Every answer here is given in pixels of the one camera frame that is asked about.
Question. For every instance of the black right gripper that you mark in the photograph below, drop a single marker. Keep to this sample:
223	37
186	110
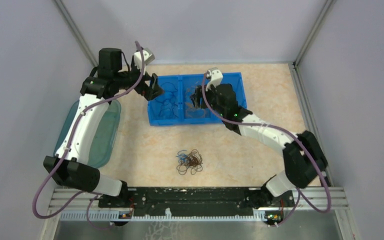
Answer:
198	94

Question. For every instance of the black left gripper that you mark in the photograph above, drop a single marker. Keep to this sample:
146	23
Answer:
151	91

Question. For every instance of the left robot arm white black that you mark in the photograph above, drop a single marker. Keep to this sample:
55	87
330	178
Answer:
69	167

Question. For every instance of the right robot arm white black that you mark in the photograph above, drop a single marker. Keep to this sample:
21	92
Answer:
302	155

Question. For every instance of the blue plastic divided bin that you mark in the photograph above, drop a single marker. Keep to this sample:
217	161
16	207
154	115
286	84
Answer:
174	107

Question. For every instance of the teal translucent plastic basin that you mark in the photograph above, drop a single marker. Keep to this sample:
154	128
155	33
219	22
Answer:
104	138

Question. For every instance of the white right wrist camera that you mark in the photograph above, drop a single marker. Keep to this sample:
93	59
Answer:
215	77

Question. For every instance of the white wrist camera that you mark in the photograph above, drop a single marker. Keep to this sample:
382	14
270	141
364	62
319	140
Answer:
143	57
215	77

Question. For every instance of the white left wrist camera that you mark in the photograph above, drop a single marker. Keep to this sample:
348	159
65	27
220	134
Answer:
143	57

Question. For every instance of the aluminium frame post left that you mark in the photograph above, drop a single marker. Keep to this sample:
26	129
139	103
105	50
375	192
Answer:
76	32

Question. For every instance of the aluminium frame post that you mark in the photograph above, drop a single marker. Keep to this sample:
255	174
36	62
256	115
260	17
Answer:
320	19
76	32

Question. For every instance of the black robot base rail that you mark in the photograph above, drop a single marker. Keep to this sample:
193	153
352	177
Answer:
216	204

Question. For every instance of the aluminium frame post right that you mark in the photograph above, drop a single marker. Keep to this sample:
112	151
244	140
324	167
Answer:
320	19

